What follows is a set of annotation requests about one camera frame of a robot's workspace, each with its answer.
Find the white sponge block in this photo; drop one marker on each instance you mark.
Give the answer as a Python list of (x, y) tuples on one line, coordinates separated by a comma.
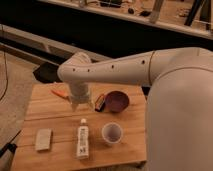
[(43, 139)]

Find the black rectangular packet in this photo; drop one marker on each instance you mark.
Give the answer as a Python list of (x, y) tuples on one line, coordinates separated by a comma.
[(100, 103)]

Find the dark purple ceramic bowl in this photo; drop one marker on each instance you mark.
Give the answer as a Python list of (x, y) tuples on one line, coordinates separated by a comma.
[(116, 101)]

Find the black object bottom left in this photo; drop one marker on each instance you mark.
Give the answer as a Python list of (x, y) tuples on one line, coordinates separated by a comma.
[(9, 146)]

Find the white ceramic cup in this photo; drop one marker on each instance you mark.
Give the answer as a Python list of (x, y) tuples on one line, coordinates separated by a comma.
[(112, 133)]

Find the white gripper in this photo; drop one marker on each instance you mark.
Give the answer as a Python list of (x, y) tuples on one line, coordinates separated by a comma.
[(80, 93)]

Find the white labelled bottle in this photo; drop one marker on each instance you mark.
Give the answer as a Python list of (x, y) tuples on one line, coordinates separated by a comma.
[(82, 140)]

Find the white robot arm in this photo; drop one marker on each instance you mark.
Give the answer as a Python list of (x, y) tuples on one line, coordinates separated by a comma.
[(179, 111)]

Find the black bag on floor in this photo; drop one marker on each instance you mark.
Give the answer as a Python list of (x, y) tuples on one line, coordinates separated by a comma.
[(46, 73)]

